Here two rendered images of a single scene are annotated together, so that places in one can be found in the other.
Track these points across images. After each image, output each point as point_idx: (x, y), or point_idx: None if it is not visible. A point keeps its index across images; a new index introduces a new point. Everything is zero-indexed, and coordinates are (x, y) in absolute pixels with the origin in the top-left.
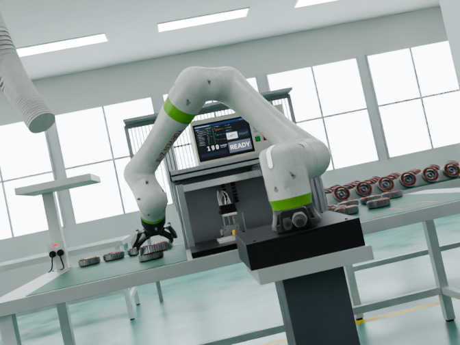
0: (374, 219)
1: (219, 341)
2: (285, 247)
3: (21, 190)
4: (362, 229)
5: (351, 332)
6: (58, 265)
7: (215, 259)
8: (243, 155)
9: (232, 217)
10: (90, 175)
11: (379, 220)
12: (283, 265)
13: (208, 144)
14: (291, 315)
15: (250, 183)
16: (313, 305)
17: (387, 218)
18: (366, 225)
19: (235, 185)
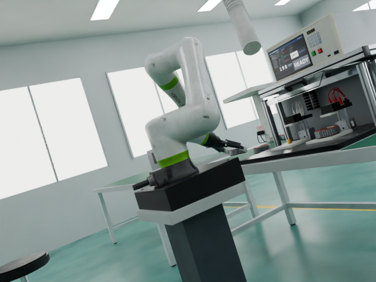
0: (354, 149)
1: (369, 204)
2: (145, 199)
3: (225, 100)
4: (341, 159)
5: (194, 269)
6: (266, 139)
7: (243, 169)
8: (304, 70)
9: (306, 123)
10: (250, 88)
11: (358, 150)
12: (142, 212)
13: (280, 66)
14: (169, 241)
15: (330, 89)
16: (175, 240)
17: (367, 150)
18: (345, 155)
19: (319, 92)
